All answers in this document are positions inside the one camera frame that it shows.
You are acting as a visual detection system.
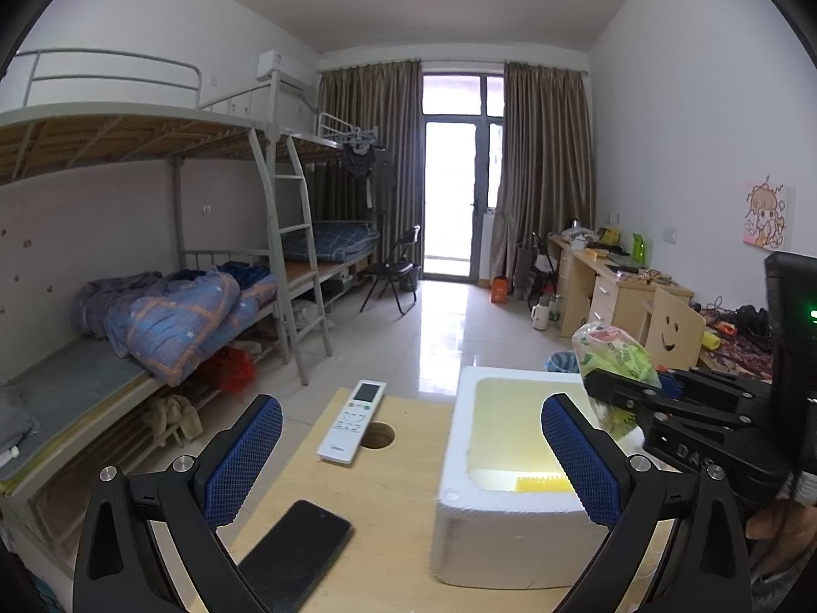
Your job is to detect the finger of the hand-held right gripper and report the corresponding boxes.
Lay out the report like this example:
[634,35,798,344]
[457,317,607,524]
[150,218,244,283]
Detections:
[584,366,748,428]
[660,367,775,411]

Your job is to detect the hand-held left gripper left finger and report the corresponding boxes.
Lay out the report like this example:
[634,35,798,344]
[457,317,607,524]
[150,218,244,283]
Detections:
[72,394,283,613]

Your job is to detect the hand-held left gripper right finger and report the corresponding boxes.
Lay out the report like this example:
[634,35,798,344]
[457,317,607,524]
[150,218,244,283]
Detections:
[541,394,749,613]

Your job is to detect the clear plastic bag green contents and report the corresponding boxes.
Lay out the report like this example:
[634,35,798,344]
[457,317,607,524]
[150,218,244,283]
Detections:
[571,322,661,441]

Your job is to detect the white foam box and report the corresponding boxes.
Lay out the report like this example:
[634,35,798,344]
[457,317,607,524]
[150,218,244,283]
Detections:
[429,365,678,588]

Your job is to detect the person's right hand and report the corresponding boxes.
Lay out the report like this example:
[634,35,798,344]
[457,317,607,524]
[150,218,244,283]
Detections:
[746,498,817,592]

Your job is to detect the patterned desk mat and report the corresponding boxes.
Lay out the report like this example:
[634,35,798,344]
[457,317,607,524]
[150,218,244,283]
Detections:
[699,306,776,378]

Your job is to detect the yellow sponge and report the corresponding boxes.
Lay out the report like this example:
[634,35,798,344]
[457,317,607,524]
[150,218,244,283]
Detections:
[520,474,572,496]

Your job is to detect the wooden smiley face chair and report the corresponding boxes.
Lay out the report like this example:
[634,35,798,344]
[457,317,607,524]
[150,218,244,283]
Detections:
[644,286,706,371]

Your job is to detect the beige cloth bundle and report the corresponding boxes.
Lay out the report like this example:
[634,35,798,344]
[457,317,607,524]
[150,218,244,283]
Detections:
[140,394,202,448]

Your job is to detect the red plastic bag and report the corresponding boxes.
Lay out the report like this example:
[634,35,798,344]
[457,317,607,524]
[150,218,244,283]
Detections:
[204,348,256,395]

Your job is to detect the wooden desk with drawers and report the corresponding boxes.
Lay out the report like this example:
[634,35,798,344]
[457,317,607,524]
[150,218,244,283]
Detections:
[547,235,694,338]

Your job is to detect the black smartphone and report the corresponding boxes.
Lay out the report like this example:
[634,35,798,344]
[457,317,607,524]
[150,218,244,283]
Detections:
[236,499,354,613]

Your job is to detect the white remote control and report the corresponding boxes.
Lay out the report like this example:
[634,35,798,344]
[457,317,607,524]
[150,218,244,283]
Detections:
[317,380,388,464]

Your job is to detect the black chair at desk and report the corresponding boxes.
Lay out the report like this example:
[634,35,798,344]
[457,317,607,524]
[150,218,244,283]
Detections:
[530,233,563,298]

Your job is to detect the blue orange checked quilt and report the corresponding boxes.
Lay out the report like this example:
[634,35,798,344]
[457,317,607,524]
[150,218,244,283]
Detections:
[77,266,278,387]

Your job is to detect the grey mattress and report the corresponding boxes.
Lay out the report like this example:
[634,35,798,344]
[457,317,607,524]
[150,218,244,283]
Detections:
[0,338,154,480]

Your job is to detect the grey bunk bed ladder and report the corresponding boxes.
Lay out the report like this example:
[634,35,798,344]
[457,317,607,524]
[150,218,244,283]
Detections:
[249,128,336,387]

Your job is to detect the blue plaid bedding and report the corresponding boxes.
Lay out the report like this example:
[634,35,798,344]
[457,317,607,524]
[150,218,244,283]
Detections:
[281,220,380,263]

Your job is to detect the brown curtain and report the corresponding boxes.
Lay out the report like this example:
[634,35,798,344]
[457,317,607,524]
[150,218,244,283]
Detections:
[317,60,423,282]
[494,62,597,288]

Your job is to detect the black folding chair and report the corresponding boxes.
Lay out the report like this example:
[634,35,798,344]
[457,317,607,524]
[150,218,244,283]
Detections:
[359,225,422,315]

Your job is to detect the glass balcony door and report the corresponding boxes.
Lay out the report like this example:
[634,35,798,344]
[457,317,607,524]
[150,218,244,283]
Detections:
[421,73,505,282]

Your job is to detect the dark hanging garment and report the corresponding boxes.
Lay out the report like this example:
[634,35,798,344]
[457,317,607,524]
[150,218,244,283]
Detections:
[341,140,377,180]

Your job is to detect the grey metal bunk bed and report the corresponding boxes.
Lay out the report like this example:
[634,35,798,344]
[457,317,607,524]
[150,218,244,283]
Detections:
[0,48,339,582]
[281,111,384,308]

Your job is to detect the white air conditioner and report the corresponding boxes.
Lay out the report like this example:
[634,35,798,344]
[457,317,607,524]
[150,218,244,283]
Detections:
[256,50,318,87]

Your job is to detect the cartoon wall poster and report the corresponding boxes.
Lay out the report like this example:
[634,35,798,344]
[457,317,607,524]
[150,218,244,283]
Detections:
[742,179,796,250]

